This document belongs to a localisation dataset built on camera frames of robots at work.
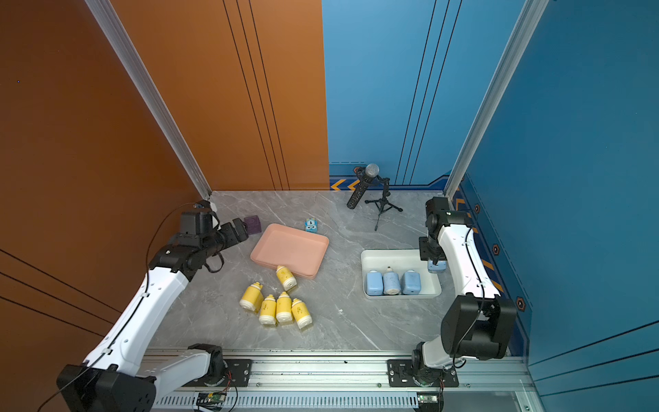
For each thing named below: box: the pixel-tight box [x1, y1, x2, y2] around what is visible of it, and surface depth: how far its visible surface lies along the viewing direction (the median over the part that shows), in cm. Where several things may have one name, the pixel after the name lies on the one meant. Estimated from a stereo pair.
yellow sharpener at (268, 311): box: [258, 294, 277, 326], surface depth 80 cm
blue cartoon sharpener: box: [303, 218, 319, 233], surface depth 108 cm
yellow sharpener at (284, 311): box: [276, 291, 293, 324], surface depth 81 cm
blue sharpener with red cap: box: [382, 266, 401, 296], surface depth 85 cm
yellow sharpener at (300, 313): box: [291, 297, 313, 329], surface depth 79 cm
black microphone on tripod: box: [346, 163, 404, 231], surface depth 98 cm
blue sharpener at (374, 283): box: [366, 269, 385, 297], surface depth 86 cm
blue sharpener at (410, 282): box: [399, 268, 422, 297], surface depth 86 cm
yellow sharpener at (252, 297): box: [239, 281, 265, 312], surface depth 84 cm
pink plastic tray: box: [250, 223, 331, 279], surface depth 104 cm
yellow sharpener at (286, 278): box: [275, 265, 297, 291], surface depth 87 cm
